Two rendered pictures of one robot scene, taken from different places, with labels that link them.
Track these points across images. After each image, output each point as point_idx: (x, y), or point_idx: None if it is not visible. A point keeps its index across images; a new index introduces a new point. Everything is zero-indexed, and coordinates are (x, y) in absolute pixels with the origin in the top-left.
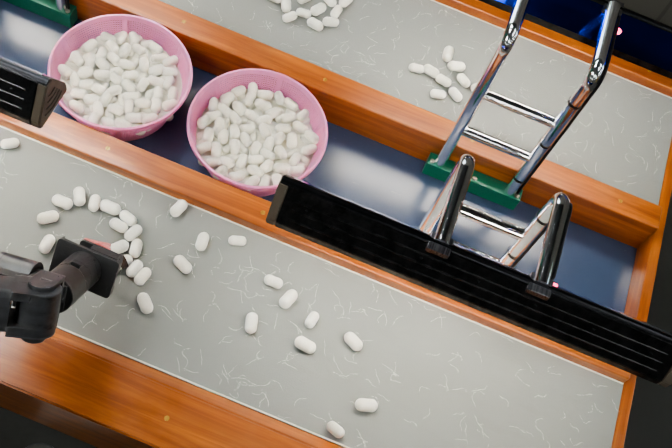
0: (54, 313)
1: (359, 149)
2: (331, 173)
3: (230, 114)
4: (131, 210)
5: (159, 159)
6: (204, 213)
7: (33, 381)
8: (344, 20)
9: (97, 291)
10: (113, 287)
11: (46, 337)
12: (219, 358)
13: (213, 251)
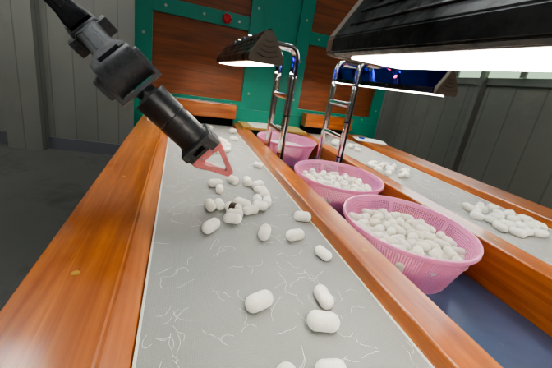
0: (120, 64)
1: (521, 327)
2: (471, 317)
3: (390, 218)
4: (274, 204)
5: (317, 195)
6: (317, 232)
7: (98, 194)
8: (534, 241)
9: (183, 154)
10: (192, 156)
11: (98, 75)
12: (193, 300)
13: (296, 247)
